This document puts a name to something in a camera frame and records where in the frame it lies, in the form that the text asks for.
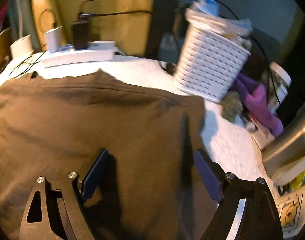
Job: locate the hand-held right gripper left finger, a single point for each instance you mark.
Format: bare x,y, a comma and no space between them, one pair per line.
95,175

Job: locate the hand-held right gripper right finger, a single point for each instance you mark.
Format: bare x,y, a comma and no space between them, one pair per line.
207,177

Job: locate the brown t-shirt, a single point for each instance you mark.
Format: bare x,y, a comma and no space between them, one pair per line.
92,120

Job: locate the grey-green small figure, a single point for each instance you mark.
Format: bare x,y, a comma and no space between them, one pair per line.
232,107

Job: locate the white printed mug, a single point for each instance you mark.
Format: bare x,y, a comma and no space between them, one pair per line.
290,210

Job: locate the stainless steel tumbler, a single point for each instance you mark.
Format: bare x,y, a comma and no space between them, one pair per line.
290,140

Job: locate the yellow bag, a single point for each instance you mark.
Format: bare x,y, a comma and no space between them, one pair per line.
298,180

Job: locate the purple cloth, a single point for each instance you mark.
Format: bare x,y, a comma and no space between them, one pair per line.
260,100

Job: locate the white plastic basket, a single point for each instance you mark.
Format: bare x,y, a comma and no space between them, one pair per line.
212,62

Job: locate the white-lidded jar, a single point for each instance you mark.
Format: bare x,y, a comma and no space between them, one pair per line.
280,85

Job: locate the white power strip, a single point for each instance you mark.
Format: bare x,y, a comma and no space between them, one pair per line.
77,56

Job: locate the black charger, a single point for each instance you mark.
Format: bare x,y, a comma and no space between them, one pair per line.
80,35

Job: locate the white charger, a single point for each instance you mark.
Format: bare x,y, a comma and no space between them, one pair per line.
53,38

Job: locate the white desk lamp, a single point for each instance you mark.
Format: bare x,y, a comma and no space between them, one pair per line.
21,46

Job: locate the crumpled white paper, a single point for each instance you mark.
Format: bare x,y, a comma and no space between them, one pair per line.
235,26

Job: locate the brown cardboard box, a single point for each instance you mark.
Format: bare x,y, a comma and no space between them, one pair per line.
0,47

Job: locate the dark green curtain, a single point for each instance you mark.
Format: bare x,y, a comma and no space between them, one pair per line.
25,12

